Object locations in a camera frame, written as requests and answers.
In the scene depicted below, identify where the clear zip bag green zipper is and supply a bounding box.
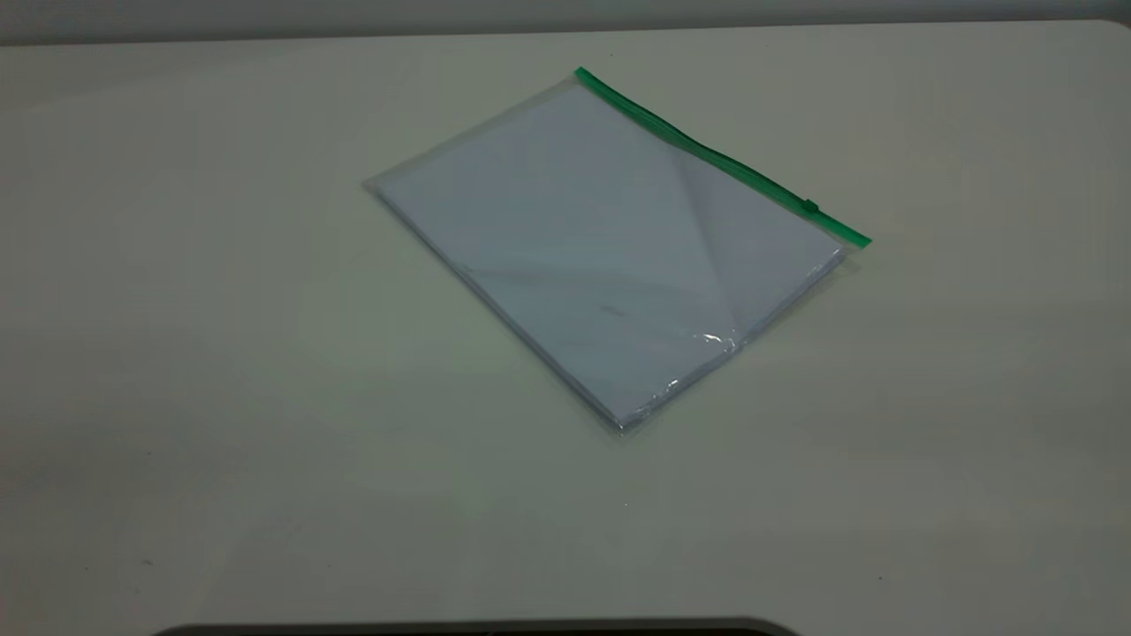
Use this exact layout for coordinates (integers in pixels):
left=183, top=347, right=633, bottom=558
left=362, top=66, right=873, bottom=438

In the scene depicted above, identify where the white paper stack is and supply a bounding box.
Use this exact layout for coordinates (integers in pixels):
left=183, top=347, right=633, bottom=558
left=375, top=82, right=846, bottom=430

